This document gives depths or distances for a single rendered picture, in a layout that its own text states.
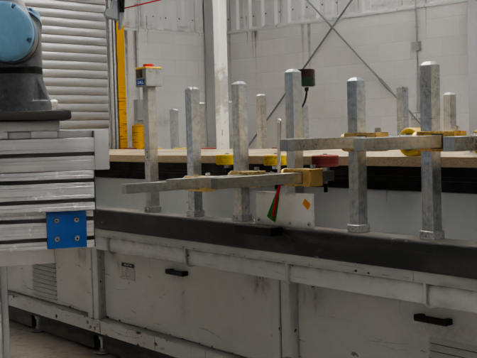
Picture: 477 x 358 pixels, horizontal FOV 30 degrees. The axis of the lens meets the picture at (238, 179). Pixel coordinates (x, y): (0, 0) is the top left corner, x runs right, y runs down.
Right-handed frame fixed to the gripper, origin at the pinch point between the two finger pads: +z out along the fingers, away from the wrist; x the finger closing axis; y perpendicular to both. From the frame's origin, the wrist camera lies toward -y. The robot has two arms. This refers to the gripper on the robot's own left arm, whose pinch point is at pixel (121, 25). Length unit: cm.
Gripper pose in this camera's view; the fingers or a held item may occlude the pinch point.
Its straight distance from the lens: 280.2
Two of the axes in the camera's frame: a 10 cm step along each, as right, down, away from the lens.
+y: -9.7, 0.4, -2.5
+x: 2.5, 0.4, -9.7
